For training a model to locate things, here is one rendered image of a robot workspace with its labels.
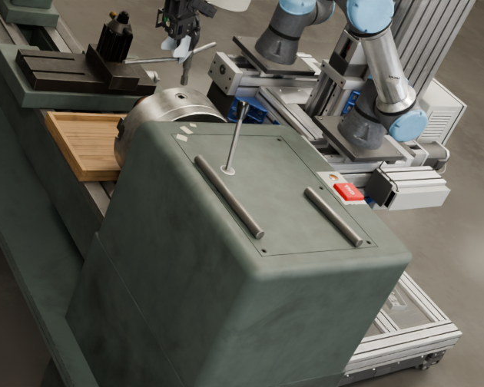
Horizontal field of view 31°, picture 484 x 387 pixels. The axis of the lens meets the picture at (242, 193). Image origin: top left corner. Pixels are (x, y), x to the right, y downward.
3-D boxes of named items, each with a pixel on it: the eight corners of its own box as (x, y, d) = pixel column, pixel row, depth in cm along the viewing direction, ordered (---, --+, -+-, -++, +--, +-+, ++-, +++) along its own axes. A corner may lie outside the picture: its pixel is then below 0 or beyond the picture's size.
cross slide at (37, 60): (153, 97, 294) (157, 85, 292) (33, 90, 268) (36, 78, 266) (131, 68, 305) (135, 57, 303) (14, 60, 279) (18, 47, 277)
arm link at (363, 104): (380, 102, 274) (399, 65, 267) (399, 125, 264) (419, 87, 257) (349, 96, 268) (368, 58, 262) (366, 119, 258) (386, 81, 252)
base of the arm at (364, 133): (361, 121, 281) (375, 96, 276) (390, 149, 272) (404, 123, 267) (328, 121, 271) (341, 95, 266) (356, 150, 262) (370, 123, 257)
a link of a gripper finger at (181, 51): (165, 67, 219) (170, 34, 213) (181, 61, 223) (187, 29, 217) (174, 73, 217) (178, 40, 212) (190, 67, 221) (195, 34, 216)
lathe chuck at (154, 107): (217, 187, 256) (239, 99, 237) (119, 206, 241) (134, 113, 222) (203, 169, 262) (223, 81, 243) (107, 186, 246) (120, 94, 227)
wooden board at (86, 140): (184, 180, 270) (188, 169, 268) (78, 181, 249) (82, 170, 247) (144, 124, 289) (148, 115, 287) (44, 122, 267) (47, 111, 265)
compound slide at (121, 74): (135, 90, 283) (140, 77, 281) (107, 89, 277) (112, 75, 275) (111, 57, 296) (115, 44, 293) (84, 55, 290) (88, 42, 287)
